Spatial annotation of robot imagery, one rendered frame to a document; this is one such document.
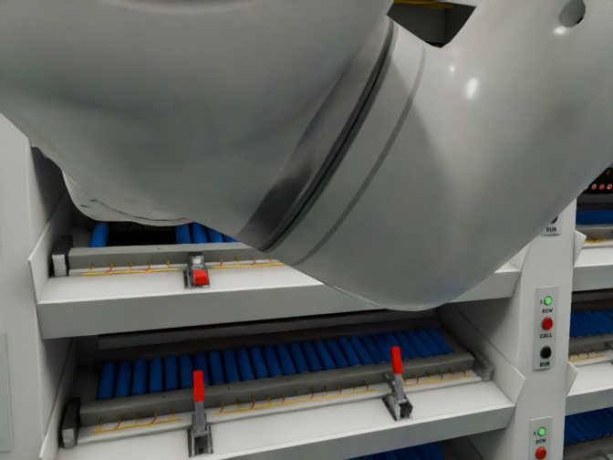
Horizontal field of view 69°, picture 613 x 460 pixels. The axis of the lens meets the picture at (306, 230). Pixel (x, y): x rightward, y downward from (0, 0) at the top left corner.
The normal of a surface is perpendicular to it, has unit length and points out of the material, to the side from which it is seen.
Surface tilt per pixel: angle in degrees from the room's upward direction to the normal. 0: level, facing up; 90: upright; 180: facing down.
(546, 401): 90
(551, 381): 90
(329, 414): 20
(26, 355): 90
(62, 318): 110
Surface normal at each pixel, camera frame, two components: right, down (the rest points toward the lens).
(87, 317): 0.29, 0.43
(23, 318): 0.30, 0.08
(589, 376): 0.11, -0.91
